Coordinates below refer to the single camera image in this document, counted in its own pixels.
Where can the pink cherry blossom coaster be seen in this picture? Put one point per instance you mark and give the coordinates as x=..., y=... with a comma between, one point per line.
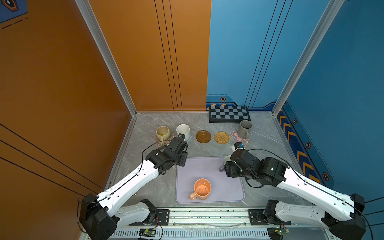
x=160, y=143
x=234, y=134

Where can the orange ceramic mug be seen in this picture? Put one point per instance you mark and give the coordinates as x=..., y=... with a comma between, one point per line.
x=202, y=189

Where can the purple white ceramic mug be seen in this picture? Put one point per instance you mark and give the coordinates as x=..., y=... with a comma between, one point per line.
x=226, y=159

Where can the yellow ceramic mug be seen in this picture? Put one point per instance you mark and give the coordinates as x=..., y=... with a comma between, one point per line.
x=163, y=133

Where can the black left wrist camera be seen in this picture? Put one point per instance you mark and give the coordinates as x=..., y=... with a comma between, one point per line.
x=178, y=144

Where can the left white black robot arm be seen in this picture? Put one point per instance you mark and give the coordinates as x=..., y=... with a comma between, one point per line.
x=101, y=215

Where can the right small circuit board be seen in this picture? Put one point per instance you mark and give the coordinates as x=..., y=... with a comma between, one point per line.
x=277, y=234

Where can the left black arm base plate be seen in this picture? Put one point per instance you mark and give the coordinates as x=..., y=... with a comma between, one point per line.
x=160, y=216

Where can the aluminium corner post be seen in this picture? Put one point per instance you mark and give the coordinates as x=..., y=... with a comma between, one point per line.
x=318, y=34
x=101, y=42

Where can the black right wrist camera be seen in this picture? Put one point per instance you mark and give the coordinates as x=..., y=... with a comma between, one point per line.
x=237, y=146

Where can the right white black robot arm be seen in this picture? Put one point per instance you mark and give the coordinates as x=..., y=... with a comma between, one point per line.
x=338, y=213

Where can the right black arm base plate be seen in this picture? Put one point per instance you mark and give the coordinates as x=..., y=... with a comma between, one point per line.
x=260, y=217

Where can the grey ceramic mug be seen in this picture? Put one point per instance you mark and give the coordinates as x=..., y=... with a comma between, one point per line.
x=244, y=129

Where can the aluminium corner post left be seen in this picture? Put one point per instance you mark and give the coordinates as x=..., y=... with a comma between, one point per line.
x=101, y=42

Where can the aluminium corner post right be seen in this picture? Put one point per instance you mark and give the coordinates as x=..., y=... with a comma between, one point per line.
x=318, y=34

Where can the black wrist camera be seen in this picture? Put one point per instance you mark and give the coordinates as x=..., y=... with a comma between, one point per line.
x=178, y=144
x=237, y=146

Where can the woven rattan round coaster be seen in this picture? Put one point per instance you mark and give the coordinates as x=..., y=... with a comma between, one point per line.
x=222, y=137

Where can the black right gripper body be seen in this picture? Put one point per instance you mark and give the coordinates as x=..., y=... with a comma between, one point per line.
x=235, y=172

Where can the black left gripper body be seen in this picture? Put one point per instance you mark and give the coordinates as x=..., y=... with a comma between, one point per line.
x=182, y=160

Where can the black silver chessboard box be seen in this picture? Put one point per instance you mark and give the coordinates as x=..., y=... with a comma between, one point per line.
x=227, y=114

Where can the lavender rectangular tray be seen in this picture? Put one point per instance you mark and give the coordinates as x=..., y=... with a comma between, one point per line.
x=223, y=188

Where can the grey woven round coaster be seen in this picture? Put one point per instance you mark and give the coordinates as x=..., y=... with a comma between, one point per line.
x=188, y=139

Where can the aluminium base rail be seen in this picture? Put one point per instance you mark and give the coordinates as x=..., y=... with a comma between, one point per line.
x=226, y=223

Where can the left green circuit board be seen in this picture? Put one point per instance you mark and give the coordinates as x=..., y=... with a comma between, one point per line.
x=147, y=234

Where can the brown wooden round coaster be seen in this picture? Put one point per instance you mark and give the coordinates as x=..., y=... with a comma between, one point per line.
x=203, y=136

